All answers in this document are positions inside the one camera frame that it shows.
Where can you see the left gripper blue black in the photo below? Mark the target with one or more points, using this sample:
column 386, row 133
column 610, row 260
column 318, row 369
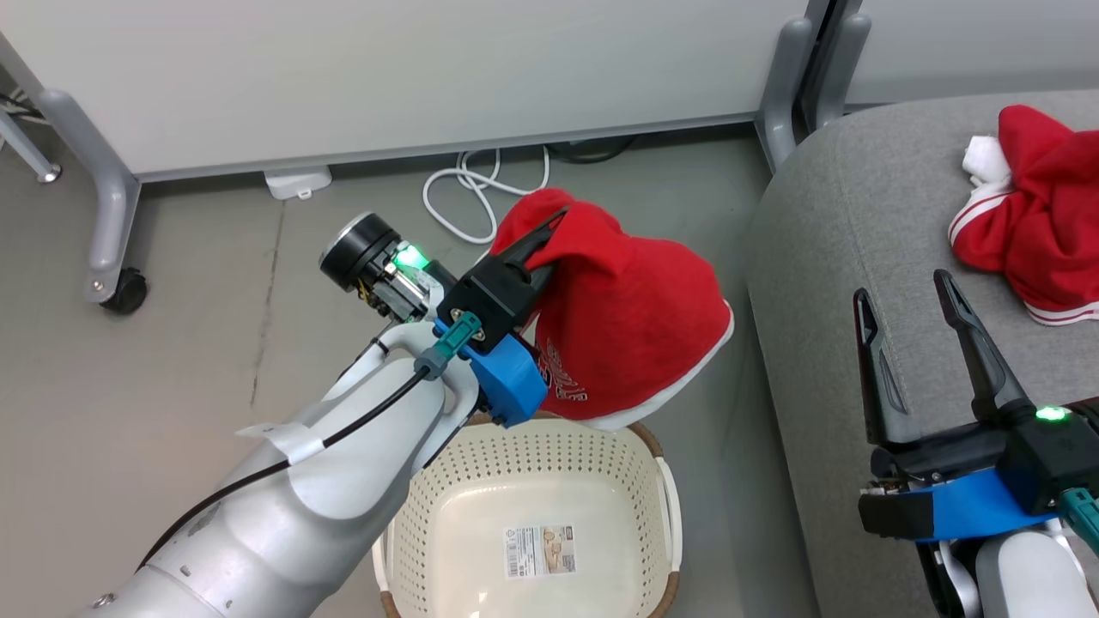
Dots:
column 511, row 382

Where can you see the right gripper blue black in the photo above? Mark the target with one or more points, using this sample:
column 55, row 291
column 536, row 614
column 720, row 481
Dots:
column 944, row 493

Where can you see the red garment with printed lettering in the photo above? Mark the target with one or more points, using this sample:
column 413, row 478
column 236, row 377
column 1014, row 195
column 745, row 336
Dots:
column 635, row 326

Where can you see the red garment with striped trim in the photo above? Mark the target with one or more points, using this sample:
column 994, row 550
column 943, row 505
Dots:
column 1047, row 223

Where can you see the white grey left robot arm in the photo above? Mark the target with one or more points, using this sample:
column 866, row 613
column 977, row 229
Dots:
column 300, row 515

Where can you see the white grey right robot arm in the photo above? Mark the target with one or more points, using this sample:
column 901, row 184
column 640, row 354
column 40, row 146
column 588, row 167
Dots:
column 1022, row 575

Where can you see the grey fabric sofa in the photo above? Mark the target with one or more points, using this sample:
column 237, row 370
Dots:
column 859, row 215

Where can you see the white power adapter box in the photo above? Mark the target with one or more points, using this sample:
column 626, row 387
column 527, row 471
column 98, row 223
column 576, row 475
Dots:
column 298, row 182

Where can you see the cream perforated laundry basket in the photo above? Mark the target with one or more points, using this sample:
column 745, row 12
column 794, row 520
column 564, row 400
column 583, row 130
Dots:
column 446, row 481

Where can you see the large white partition panel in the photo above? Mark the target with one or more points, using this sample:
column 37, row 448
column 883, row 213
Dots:
column 343, row 69

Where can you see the paper label sticker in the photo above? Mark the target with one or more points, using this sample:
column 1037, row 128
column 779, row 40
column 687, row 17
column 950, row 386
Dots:
column 539, row 551

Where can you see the narrow white partition panel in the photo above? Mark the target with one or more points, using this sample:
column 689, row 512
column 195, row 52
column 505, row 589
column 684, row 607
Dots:
column 987, row 43

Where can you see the black caster wheel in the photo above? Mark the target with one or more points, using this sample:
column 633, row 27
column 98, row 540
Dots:
column 127, row 292

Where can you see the grey metal table leg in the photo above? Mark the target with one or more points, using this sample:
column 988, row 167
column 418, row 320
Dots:
column 26, row 146

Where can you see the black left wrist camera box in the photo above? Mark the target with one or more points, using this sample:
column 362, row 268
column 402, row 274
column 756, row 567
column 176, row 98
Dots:
column 489, row 292

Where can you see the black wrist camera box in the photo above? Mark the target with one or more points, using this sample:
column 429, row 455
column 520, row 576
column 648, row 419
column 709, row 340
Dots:
column 1056, row 463
column 489, row 292

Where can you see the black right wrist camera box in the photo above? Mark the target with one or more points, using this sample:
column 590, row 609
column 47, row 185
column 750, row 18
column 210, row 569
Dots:
column 1056, row 463

